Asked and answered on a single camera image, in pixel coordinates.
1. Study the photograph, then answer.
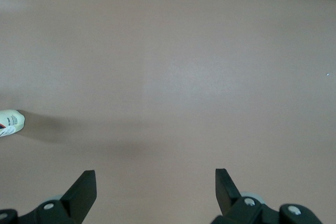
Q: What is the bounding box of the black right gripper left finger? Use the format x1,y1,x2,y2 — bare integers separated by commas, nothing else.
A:
0,170,97,224

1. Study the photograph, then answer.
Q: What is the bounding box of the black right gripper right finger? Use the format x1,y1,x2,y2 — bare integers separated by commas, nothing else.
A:
212,168,322,224

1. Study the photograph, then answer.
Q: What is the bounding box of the clear tennis ball can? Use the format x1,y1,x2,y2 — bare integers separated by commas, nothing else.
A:
0,109,26,138

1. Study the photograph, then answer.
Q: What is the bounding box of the brown paper table cover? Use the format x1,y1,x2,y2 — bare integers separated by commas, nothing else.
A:
0,0,336,224

